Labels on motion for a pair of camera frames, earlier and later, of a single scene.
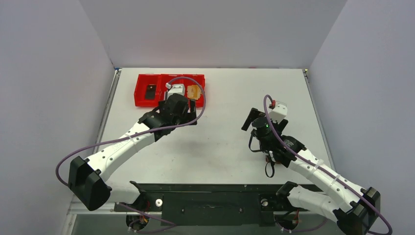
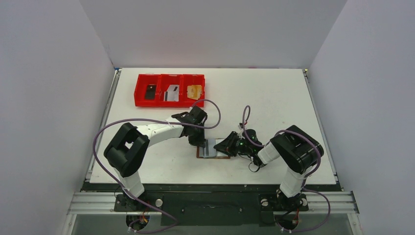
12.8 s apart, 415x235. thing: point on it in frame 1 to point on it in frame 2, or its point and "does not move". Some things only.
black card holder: x=150 y=91 does not move
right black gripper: x=252 y=117 to x=231 y=143
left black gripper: x=190 y=115 to x=199 y=142
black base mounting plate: x=215 y=204 does not move
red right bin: x=201 y=79 does not move
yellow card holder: x=194 y=91 does not move
